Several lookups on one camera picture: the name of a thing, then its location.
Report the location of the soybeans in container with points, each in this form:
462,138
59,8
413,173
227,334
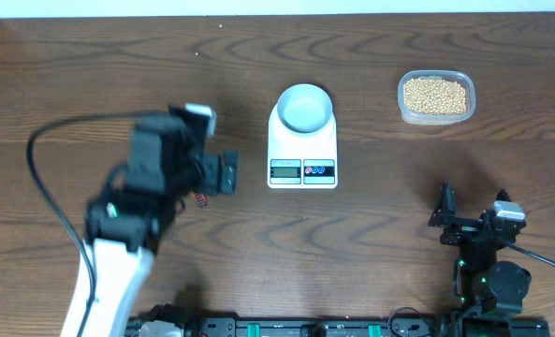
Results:
434,96

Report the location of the red measuring scoop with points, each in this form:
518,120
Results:
201,200

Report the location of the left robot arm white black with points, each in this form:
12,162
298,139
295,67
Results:
139,200

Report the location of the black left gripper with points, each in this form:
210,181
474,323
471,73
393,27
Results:
209,181

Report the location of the white digital kitchen scale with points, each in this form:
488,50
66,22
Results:
302,160

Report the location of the white round bowl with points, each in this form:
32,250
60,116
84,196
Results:
304,108

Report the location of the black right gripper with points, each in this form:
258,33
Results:
461,229

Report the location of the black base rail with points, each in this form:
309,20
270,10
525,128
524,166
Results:
167,320

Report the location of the clear plastic container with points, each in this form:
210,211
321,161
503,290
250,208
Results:
413,118

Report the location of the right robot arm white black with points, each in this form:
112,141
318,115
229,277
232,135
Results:
491,291

